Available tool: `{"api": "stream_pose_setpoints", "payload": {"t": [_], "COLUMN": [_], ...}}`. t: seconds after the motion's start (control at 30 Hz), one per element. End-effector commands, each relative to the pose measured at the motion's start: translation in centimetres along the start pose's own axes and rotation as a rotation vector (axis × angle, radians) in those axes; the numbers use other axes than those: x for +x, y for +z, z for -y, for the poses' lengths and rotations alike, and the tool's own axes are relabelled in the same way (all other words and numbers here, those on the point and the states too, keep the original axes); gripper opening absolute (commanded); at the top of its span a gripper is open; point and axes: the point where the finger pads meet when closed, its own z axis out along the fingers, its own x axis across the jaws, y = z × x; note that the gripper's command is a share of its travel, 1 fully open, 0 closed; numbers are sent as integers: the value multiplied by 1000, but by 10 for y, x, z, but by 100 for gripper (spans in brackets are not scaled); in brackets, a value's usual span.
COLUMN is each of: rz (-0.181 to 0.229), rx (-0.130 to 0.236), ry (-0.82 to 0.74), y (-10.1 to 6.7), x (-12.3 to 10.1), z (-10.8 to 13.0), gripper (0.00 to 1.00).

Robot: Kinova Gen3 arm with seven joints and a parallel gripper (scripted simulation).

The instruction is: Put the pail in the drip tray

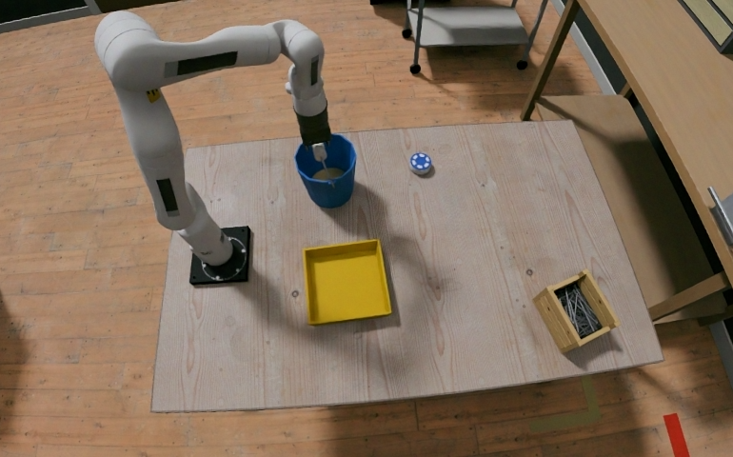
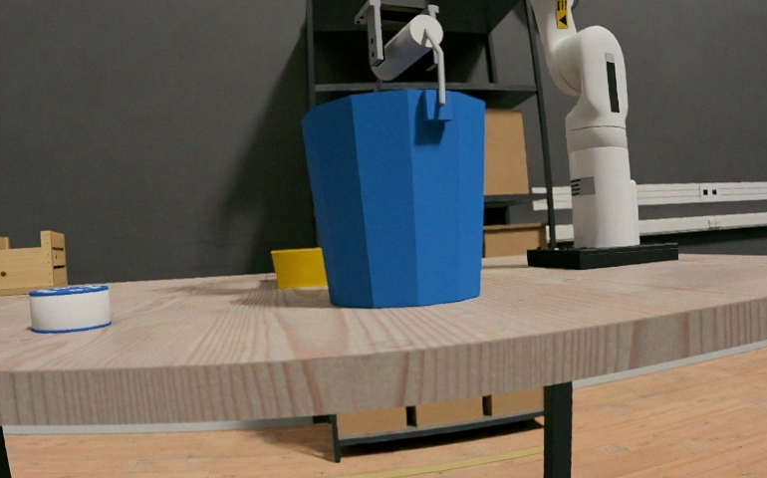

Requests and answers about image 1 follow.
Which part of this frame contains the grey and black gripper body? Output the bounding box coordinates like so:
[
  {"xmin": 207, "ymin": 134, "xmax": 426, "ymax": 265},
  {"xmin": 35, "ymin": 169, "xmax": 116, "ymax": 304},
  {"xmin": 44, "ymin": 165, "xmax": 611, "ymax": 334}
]
[{"xmin": 286, "ymin": 82, "xmax": 332, "ymax": 147}]

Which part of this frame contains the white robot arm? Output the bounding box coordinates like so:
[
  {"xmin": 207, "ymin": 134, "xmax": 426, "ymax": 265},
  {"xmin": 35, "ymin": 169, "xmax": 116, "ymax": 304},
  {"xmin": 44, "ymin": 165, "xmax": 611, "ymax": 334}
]
[{"xmin": 94, "ymin": 10, "xmax": 325, "ymax": 266}]

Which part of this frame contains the blue pail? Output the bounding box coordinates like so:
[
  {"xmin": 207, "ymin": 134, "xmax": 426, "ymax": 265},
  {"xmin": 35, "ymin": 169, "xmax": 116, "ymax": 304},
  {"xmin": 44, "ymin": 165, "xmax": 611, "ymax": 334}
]
[{"xmin": 294, "ymin": 133, "xmax": 357, "ymax": 209}]

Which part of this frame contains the yellow square tray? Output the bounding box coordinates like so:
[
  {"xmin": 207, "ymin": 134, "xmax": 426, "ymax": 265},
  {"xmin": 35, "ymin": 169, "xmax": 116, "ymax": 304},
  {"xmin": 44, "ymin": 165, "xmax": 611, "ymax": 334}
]
[{"xmin": 303, "ymin": 239, "xmax": 391, "ymax": 326}]

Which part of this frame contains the light wooden crate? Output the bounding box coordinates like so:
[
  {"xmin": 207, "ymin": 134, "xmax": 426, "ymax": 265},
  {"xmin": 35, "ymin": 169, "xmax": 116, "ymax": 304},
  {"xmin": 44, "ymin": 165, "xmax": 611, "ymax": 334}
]
[{"xmin": 532, "ymin": 269, "xmax": 621, "ymax": 354}]

